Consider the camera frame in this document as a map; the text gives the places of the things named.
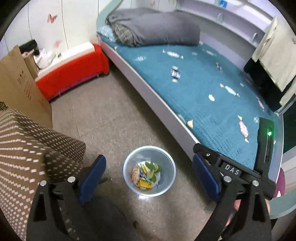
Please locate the black garment behind box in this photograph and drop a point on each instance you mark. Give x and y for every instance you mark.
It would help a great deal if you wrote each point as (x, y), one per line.
(29, 46)

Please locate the large cardboard box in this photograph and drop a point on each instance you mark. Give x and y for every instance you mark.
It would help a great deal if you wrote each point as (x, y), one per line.
(19, 90)

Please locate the white wardrobe with butterflies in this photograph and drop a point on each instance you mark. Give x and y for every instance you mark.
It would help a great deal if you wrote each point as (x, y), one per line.
(54, 25)

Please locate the teal patterned bed sheet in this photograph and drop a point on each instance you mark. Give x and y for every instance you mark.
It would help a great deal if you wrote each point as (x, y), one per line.
(211, 95)

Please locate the light blue bunk bed frame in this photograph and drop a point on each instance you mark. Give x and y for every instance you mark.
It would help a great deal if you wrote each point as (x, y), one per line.
(280, 206)

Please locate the brown polka dot tablecloth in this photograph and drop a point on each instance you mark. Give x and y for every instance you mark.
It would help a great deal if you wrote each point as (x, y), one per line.
(31, 153)

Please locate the red storage bench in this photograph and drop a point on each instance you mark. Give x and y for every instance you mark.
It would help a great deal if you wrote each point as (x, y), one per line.
(73, 67)

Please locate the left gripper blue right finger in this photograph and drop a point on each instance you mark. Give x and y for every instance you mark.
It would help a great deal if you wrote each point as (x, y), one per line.
(240, 194)

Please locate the green leaf shaped cloth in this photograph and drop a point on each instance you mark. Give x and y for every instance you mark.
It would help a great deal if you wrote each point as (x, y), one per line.
(152, 171)

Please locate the white crumpled plastic bag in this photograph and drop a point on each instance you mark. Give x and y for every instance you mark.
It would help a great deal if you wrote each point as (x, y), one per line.
(44, 59)

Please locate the grey folded quilt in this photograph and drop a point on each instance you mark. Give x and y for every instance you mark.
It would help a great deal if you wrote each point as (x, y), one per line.
(146, 27)

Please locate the wall shelf beside bed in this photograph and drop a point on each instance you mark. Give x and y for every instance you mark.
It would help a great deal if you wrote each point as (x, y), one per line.
(240, 17)

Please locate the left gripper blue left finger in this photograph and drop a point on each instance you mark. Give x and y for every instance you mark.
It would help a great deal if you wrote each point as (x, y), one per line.
(57, 211)

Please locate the cream hanging shirt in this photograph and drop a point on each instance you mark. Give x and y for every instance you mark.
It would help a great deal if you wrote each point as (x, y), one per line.
(272, 65)

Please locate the person's right hand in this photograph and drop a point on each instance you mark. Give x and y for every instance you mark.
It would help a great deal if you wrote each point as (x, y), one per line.
(236, 208)

